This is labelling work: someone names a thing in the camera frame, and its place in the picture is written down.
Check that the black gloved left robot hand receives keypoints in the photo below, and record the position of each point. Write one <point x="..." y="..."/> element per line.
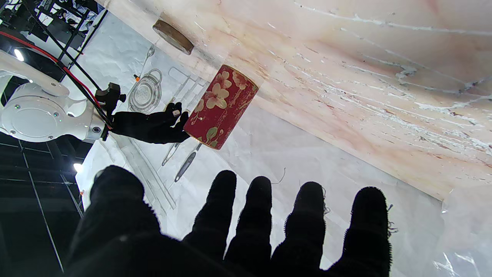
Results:
<point x="123" y="238"/>

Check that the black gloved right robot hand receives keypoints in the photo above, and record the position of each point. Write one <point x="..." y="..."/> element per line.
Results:
<point x="150" y="127"/>

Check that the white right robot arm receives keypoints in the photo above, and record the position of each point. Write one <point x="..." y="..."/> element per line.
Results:
<point x="38" y="115"/>

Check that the red floral tea tin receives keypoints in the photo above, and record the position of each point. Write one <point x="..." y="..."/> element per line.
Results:
<point x="221" y="107"/>

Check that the round bright ceiling light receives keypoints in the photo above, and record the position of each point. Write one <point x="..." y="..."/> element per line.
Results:
<point x="77" y="167"/>
<point x="18" y="54"/>

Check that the gold round tin lid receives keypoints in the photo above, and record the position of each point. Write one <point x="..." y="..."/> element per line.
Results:
<point x="173" y="36"/>

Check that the white printed backdrop cloth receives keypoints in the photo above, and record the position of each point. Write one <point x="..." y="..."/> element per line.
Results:
<point x="269" y="161"/>

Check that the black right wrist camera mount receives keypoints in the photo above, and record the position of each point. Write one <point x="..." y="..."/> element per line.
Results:
<point x="109" y="96"/>

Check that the black metal frame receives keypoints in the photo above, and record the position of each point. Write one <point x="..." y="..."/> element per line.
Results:
<point x="57" y="27"/>

